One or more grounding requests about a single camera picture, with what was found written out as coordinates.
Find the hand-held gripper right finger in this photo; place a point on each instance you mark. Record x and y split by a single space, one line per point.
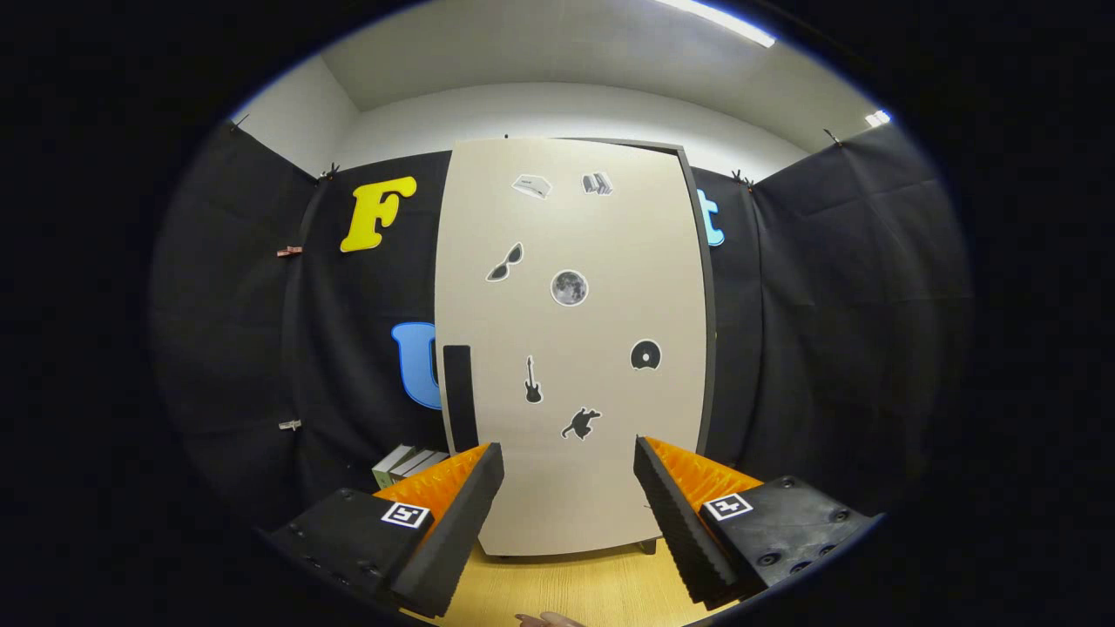
678 527

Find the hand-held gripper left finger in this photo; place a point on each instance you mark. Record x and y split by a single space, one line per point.
460 531

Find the beige cabinet door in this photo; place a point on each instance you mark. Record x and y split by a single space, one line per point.
610 235

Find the green book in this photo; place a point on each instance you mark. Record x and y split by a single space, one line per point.
388 461

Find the dark grey cabinet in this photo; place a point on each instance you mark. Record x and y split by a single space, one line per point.
711 322

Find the black backdrop cloth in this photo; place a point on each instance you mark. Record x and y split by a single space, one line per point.
827 331

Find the red-brown clothes peg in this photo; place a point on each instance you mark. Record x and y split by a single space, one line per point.
289 252

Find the small ceiling light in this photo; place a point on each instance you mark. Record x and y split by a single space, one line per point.
878 117

